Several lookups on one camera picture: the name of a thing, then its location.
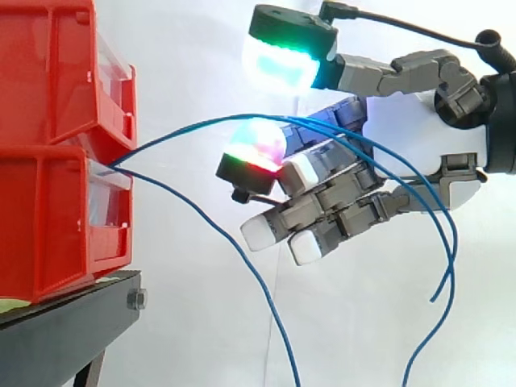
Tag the red bin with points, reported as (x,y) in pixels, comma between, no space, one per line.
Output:
(60,72)
(48,225)

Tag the black stand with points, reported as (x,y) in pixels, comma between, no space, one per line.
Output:
(60,338)

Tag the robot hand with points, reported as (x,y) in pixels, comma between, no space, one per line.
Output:
(407,121)

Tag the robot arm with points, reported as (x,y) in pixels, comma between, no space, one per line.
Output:
(502,121)

